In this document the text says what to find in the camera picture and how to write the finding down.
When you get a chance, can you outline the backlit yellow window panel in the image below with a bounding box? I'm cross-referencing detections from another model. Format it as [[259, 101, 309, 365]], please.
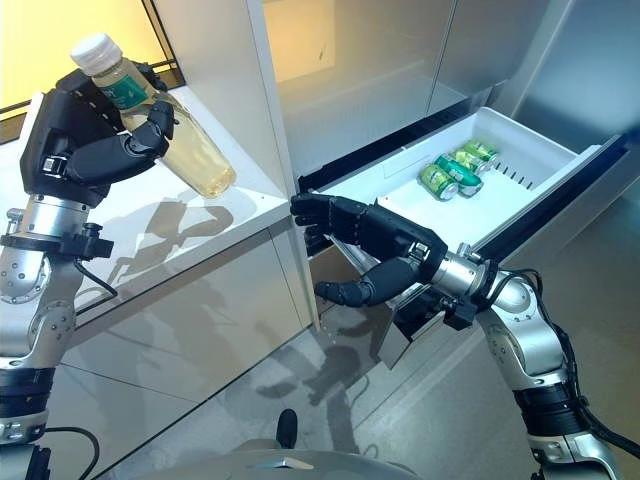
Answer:
[[0, 0, 181, 121]]

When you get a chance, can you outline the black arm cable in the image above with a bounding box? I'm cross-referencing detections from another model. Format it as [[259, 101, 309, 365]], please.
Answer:
[[499, 268, 640, 451], [29, 258, 120, 474]]

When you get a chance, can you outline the silver robot torso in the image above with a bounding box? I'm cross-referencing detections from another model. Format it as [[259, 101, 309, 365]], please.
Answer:
[[219, 437, 422, 480]]

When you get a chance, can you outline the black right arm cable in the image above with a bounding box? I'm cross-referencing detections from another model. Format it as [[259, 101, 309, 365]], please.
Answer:
[[499, 268, 640, 451]]

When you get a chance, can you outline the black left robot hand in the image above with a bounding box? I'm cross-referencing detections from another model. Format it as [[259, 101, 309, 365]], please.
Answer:
[[18, 62, 179, 207]]

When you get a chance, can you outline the fridge drawer with white bin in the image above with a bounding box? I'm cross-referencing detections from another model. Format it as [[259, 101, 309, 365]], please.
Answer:
[[297, 104, 634, 371]]

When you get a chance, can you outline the dark green drink can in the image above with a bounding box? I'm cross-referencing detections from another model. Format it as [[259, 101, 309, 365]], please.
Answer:
[[433, 154, 484, 197]]

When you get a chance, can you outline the white counter cabinet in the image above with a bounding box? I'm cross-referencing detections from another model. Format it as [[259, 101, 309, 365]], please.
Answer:
[[0, 84, 312, 451]]

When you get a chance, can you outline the white vertical side panel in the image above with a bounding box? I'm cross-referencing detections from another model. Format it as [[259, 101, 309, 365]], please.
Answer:
[[149, 0, 325, 331]]

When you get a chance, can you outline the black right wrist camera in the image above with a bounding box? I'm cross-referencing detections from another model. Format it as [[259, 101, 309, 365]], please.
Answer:
[[438, 293, 482, 332]]

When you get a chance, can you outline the yellow tea bottle green label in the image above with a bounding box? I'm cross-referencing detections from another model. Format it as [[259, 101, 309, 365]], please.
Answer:
[[69, 32, 237, 200]]

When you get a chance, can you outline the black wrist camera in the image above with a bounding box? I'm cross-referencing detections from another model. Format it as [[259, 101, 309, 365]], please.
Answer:
[[58, 223, 115, 260], [438, 293, 482, 332]]

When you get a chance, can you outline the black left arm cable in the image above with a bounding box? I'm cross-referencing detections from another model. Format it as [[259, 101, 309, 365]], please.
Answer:
[[29, 258, 120, 474]]

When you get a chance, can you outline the stainless steel fridge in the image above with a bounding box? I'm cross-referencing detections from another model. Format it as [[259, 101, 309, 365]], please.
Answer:
[[249, 0, 640, 371]]

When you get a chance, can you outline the light green drink can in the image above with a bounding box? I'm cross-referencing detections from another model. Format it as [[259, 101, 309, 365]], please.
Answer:
[[462, 140, 501, 164], [418, 163, 460, 201], [449, 148, 489, 174]]

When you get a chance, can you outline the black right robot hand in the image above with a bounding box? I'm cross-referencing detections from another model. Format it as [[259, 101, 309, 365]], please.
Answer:
[[289, 193, 450, 307]]

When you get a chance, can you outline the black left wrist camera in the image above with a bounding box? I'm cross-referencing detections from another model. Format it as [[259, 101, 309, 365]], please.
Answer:
[[58, 223, 115, 260]]

